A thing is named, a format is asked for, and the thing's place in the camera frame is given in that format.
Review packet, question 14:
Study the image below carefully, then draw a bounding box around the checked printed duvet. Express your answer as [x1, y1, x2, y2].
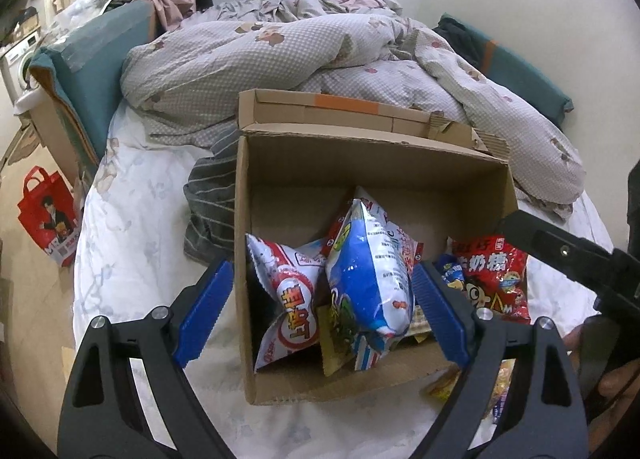
[120, 0, 586, 220]

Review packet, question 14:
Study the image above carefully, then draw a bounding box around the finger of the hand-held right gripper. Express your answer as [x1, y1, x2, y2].
[495, 211, 626, 290]

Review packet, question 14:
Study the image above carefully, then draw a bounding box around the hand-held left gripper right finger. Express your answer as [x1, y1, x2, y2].
[411, 261, 591, 459]

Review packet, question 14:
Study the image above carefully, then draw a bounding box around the white red cartoon snack packet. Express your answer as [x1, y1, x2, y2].
[245, 233, 331, 372]

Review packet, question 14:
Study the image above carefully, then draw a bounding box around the colourful snack packet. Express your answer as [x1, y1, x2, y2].
[490, 359, 516, 425]

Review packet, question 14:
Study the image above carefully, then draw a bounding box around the small yellow snack packet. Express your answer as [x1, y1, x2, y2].
[425, 369, 463, 400]

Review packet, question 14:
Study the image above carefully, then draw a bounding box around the teal bed board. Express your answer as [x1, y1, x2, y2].
[27, 0, 161, 170]

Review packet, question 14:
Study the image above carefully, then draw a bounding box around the person's right hand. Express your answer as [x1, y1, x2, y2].
[565, 324, 640, 420]

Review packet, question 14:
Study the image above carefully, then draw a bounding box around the dark cloth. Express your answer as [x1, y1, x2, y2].
[432, 19, 488, 70]

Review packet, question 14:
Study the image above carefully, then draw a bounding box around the brown cardboard box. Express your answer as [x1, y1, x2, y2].
[234, 88, 521, 406]

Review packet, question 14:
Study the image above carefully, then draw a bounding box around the teal bed cushion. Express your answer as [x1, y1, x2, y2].
[432, 14, 573, 130]

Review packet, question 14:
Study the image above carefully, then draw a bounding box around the white washing machine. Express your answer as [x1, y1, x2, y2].
[0, 29, 43, 110]

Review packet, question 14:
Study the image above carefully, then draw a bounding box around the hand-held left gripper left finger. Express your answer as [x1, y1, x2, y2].
[57, 259, 236, 459]

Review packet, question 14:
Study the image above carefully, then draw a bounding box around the grey striped cloth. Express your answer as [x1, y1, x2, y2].
[182, 126, 241, 265]

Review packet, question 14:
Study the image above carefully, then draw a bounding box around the red candy packet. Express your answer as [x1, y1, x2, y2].
[447, 234, 532, 325]

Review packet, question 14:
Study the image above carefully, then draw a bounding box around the white blue snack packet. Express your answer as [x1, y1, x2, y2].
[325, 186, 416, 372]

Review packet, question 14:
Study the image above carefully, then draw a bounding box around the red shopping bag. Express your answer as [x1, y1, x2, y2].
[17, 165, 83, 267]

